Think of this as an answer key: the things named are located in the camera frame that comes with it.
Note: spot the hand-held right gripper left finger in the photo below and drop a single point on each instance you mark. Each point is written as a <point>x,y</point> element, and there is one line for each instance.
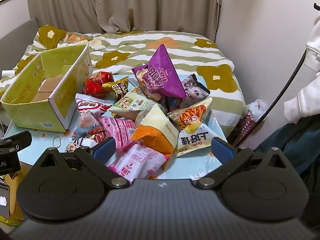
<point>105,151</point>

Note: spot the pink striped snack packet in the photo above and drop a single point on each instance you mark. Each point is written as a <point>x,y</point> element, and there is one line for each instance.
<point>120,130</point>

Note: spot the white black print snack packet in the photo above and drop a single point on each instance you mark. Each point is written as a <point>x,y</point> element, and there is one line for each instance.
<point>77,145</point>

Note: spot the orange sticks snack packet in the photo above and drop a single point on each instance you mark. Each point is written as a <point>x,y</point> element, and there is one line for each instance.
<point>192,113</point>

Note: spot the pale green cartoon snack packet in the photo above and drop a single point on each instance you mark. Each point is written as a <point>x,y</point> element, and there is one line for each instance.
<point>131,102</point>

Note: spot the red shiny snack packet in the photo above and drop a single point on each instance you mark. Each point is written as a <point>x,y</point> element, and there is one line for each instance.
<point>96,83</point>

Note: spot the yellow-green cardboard box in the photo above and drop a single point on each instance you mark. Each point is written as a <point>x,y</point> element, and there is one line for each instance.
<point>61,95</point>

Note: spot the yellow bag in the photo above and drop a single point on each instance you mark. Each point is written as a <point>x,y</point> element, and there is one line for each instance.
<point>11,205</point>

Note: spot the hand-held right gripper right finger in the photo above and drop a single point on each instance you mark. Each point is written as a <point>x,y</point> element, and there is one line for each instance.
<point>222,151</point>

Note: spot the gold brown snack packet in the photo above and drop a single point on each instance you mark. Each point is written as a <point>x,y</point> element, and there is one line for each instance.
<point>116,88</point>

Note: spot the grey brown snack packet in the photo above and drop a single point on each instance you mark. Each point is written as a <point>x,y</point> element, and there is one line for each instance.
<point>195,90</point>

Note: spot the white plastic bag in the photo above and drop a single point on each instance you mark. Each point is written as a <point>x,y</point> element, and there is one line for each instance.
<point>255,110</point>

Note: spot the blue snack packet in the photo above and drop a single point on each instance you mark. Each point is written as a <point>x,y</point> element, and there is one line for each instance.
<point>173,103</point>

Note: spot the grey headboard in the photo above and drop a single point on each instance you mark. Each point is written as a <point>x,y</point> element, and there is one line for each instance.
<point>17,40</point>

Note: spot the rubber band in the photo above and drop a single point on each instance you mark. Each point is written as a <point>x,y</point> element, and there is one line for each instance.
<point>57,143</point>

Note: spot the blue jeans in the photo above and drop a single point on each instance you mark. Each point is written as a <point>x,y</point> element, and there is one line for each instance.
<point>292,140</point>

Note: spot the beige curtain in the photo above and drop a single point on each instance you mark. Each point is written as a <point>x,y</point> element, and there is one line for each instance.
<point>125,5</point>

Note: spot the small white tube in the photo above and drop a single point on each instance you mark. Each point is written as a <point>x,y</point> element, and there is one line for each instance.
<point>7,73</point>

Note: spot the cream orange snack packet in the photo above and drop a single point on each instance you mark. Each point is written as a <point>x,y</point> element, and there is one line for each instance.
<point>156,130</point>

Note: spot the red brown snack packet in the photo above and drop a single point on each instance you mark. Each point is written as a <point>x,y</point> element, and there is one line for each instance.
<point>96,133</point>

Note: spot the white red snack packet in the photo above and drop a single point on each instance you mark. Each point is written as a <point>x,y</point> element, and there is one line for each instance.
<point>87,112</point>

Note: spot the green striped flower blanket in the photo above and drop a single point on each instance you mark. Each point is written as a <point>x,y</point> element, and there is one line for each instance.
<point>175,45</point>

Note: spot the pink white snack packet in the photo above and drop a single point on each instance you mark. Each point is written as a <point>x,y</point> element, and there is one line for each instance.
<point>137,161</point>

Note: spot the plastic bag by bed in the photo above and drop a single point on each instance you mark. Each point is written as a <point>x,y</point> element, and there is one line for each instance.
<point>243,130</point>

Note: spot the white yellow chip packet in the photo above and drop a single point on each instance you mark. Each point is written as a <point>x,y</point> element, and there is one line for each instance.
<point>197,138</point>

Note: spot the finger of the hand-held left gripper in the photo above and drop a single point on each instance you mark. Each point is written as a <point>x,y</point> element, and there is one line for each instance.
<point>21,140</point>

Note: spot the purple chip packet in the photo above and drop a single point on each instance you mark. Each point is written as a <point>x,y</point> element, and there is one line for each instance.
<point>162,75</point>

